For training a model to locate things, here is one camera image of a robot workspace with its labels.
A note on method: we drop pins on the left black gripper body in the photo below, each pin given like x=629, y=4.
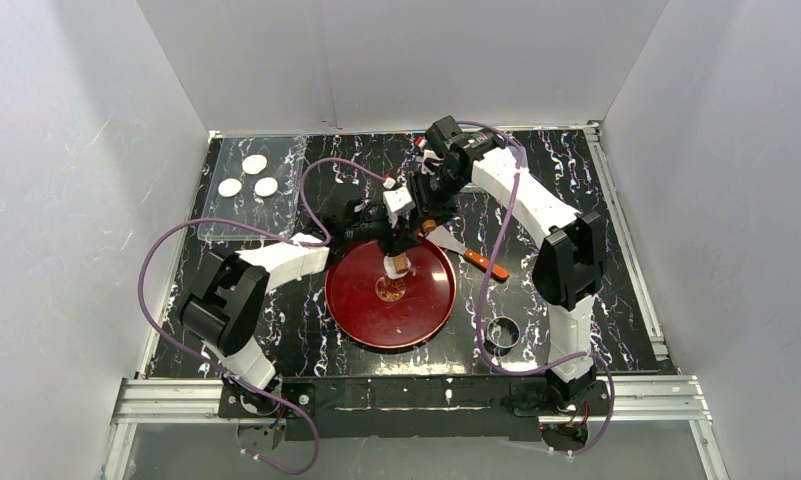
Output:
x=387, y=230

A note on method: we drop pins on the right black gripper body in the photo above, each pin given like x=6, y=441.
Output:
x=430, y=198

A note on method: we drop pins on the white dough piece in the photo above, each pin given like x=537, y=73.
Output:
x=400, y=265

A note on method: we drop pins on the wooden rolling pin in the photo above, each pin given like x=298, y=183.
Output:
x=394, y=262

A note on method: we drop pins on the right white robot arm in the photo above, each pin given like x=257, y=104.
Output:
x=570, y=263

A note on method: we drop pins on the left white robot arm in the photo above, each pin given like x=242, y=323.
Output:
x=224, y=302

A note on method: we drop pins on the white dough disc right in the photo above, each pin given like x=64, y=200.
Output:
x=265, y=187

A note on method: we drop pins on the white dough disc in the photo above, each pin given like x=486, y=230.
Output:
x=265, y=187
x=229, y=187
x=254, y=164

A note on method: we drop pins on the white dough disc top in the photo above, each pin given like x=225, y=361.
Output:
x=254, y=164

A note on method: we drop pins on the white dough disc left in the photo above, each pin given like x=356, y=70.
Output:
x=229, y=187

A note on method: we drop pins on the round red tray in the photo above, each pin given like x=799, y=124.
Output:
x=384, y=313

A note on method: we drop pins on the clear plastic tray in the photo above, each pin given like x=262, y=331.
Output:
x=285, y=159

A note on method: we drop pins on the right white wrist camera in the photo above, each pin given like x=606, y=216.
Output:
x=428, y=161

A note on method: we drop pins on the scraper knife orange handle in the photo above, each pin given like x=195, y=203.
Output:
x=442, y=238

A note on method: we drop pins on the metal ring cutter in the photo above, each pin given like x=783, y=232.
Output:
x=502, y=334

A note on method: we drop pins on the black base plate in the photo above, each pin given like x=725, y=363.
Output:
x=420, y=406

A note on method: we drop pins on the aluminium frame rail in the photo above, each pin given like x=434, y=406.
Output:
x=196, y=401

